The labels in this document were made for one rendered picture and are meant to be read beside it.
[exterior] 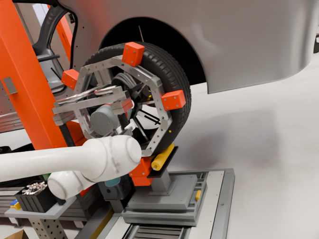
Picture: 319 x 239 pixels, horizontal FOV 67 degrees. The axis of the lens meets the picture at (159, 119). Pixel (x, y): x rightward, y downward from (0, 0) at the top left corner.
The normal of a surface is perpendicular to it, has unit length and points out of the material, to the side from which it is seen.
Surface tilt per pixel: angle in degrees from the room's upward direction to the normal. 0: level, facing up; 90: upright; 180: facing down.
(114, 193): 90
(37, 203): 90
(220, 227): 0
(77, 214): 90
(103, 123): 90
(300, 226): 0
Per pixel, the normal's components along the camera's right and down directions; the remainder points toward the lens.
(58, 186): -0.30, 0.32
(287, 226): -0.29, -0.91
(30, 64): 0.89, -0.15
